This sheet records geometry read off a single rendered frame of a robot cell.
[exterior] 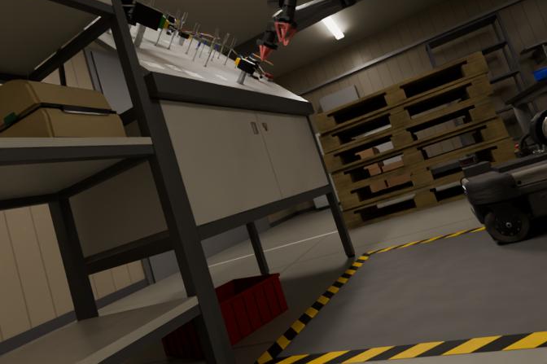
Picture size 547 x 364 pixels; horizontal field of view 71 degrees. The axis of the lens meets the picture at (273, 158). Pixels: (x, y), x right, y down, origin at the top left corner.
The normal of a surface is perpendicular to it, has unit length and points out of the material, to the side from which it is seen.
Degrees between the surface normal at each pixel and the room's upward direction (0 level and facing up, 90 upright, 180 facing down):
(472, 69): 90
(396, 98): 90
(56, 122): 90
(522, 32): 90
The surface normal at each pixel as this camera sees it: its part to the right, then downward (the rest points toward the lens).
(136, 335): 0.83, -0.32
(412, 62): -0.38, 0.02
